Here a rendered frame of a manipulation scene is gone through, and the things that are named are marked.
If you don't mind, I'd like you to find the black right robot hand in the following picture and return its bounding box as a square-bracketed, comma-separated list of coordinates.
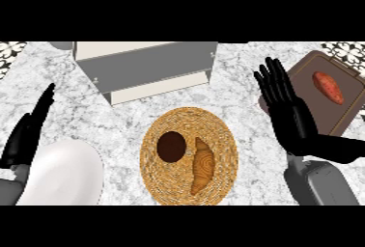
[253, 56, 365, 165]

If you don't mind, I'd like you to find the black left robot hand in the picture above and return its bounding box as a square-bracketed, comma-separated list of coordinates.
[0, 82, 58, 170]

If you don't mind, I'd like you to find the golden brown croissant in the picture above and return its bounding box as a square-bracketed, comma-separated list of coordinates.
[190, 136, 218, 196]

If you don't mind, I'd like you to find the woven wicker oval placemat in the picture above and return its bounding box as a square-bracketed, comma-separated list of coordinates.
[139, 106, 240, 206]

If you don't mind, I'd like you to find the grey and cream tiered shelf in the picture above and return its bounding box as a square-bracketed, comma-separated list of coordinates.
[71, 41, 221, 106]

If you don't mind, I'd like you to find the brown cutting board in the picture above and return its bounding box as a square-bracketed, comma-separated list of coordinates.
[259, 49, 365, 137]

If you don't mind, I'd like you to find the orange sweet potato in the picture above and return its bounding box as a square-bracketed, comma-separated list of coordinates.
[311, 70, 345, 106]

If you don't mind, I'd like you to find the grey rounded object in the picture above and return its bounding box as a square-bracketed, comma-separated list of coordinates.
[49, 41, 76, 51]

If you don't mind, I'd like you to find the dark brown oval pastry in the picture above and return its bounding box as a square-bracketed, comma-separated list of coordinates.
[156, 130, 188, 163]

